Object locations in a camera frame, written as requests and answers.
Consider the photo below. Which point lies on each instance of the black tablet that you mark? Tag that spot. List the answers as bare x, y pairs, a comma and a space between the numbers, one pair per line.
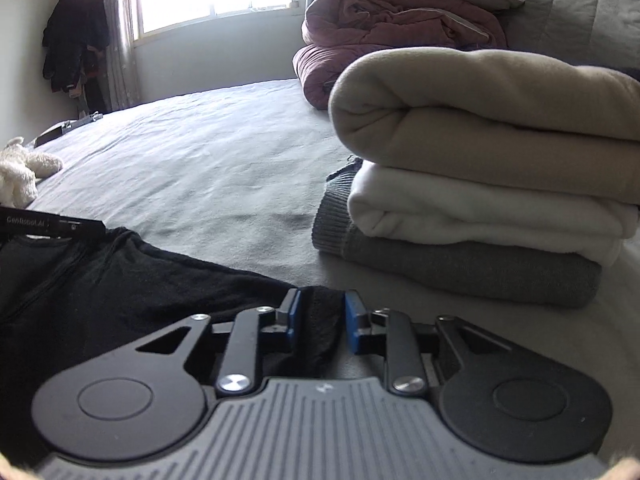
50, 136

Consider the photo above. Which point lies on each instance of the white plush dog toy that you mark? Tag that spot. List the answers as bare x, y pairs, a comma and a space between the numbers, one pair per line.
17, 175

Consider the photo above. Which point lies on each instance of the hanging dark clothes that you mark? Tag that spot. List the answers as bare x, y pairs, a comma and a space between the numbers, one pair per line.
75, 30

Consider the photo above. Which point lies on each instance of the folded white garment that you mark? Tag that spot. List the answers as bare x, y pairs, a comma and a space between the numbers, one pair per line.
450, 210

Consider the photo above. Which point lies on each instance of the black T-shirt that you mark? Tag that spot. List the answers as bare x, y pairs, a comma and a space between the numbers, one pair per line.
125, 285

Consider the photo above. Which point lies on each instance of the folded grey knit garment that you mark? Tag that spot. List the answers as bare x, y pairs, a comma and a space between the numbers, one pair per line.
450, 270

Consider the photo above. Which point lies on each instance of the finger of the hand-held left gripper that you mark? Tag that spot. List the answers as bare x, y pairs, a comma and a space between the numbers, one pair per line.
82, 227

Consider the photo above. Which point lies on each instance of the folded pink quilt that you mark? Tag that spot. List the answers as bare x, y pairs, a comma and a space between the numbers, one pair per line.
390, 20

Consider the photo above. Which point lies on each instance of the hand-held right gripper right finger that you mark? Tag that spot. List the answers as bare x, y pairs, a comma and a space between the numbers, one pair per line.
354, 325

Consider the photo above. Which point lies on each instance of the folded beige garment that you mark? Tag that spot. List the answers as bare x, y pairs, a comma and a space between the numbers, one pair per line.
475, 110

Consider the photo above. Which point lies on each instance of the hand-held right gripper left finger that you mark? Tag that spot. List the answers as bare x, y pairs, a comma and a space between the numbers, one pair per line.
296, 310

